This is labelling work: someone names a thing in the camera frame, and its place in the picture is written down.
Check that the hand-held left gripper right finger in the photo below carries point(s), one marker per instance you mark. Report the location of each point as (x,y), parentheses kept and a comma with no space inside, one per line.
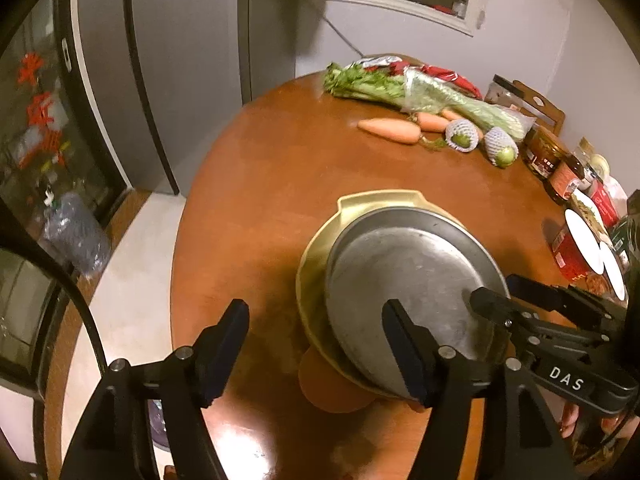
(402,345)

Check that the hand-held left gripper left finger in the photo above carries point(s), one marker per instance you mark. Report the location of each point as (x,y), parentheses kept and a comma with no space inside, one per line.
(227,355)

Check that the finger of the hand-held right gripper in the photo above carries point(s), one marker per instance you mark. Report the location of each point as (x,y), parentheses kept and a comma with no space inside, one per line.
(540,292)
(492,302)

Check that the pink plastic plate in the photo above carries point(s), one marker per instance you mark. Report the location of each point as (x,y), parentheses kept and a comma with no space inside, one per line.
(330,385)

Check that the shallow metal plate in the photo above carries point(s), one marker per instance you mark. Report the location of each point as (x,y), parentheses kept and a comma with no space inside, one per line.
(400,260)

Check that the yellow shell-shaped plate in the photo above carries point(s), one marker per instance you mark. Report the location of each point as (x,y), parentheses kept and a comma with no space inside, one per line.
(315,280)

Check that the person's right hand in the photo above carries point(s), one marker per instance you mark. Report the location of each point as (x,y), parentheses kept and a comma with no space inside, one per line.
(570,420)

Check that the plate of green vegetables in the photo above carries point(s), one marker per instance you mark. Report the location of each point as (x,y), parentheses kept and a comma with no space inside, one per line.
(592,215)

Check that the sauce bottle with red label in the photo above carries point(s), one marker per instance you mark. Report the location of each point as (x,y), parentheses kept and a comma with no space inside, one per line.
(567,182)

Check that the red tissue box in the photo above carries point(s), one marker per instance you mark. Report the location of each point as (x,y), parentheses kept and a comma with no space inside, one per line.
(610,200)

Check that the glass chili sauce jar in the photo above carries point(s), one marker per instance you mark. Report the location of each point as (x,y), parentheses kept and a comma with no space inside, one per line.
(542,152)

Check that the roll of tape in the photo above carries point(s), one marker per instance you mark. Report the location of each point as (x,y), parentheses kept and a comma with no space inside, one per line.
(600,165)

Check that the fruit in foam net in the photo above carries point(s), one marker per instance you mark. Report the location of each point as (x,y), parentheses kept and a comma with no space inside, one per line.
(501,147)
(462,135)

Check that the orange carrot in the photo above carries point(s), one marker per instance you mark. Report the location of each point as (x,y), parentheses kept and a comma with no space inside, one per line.
(432,121)
(467,119)

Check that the wooden chair with cutout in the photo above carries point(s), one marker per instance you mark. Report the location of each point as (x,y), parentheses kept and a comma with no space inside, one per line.
(545,105)

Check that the grey plastic bag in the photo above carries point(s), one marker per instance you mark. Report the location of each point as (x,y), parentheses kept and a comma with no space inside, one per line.
(75,235)

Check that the carrot with green top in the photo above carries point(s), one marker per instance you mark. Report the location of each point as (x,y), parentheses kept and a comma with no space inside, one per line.
(390,131)

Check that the celery in plastic bag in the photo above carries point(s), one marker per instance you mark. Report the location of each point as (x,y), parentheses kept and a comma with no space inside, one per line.
(425,95)

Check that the red snack bag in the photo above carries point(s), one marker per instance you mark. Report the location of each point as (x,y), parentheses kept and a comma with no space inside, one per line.
(440,72)

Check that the small jar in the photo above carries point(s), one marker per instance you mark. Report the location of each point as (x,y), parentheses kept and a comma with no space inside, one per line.
(460,7)

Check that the grey refrigerator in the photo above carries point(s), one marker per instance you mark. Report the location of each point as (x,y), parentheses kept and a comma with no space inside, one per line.
(175,60)

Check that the glass door with red decorations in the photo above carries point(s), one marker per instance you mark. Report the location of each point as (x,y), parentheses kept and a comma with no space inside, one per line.
(45,110)

